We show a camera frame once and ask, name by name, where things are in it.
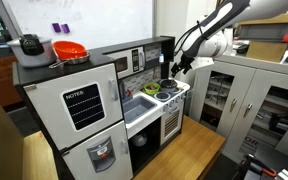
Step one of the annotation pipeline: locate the wooden crate on cabinet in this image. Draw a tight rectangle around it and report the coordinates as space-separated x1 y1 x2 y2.
238 13 288 63

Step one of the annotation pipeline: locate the large wall whiteboard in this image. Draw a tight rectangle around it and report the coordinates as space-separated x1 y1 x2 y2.
0 0 157 51

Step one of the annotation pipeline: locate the grey cooking pot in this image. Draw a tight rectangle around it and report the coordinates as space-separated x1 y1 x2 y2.
159 84 179 94

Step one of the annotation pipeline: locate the purple magnet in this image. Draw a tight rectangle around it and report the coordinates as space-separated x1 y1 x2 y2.
51 22 62 34
61 23 71 34

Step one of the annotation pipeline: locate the cardboard box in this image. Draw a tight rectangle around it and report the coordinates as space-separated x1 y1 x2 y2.
0 96 25 180

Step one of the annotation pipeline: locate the black orange-handled clamp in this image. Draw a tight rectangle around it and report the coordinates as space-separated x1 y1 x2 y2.
238 153 278 179

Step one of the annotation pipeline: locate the white oven door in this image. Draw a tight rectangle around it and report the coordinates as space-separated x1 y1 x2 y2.
159 99 185 146

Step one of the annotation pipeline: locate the white upper fridge door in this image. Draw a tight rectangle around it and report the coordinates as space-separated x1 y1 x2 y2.
23 63 124 151

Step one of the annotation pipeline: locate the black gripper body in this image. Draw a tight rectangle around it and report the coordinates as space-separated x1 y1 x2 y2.
176 54 198 72

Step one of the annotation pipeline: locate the grey toy sink basin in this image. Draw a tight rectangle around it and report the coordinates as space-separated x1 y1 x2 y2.
122 95 158 124

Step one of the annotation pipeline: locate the toy microwave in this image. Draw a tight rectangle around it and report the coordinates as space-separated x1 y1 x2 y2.
107 46 146 80

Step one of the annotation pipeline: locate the toy kitchen play set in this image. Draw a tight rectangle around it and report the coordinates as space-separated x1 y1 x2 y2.
12 35 192 180

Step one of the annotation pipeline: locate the round stove burner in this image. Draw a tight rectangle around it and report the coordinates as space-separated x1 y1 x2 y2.
153 91 172 103

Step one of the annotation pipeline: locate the orange colander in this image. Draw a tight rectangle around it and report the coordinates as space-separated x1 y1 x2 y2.
52 40 88 61

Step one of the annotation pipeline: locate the silver frying pan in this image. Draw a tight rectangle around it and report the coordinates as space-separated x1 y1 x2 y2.
48 51 92 69

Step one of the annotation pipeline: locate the green bowl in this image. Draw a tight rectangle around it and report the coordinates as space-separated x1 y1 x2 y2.
143 82 161 96

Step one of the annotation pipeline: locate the white glass-door cabinet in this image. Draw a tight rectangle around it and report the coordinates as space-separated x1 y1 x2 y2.
188 54 288 164

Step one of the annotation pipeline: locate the white lower fridge door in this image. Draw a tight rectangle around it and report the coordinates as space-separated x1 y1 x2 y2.
61 120 134 180

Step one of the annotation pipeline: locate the large silver stock pot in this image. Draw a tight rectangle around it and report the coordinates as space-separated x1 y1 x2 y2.
6 34 58 69

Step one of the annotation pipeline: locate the wooden bench table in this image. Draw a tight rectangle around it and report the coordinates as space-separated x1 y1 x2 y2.
132 115 227 180

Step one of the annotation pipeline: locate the white fridge door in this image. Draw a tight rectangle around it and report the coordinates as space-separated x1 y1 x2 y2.
23 63 124 151
61 120 134 180

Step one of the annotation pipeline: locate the silver toy kettle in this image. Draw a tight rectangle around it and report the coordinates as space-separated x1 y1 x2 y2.
131 131 148 148

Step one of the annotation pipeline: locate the wooden spatula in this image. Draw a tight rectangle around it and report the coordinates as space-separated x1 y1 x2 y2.
152 65 160 81

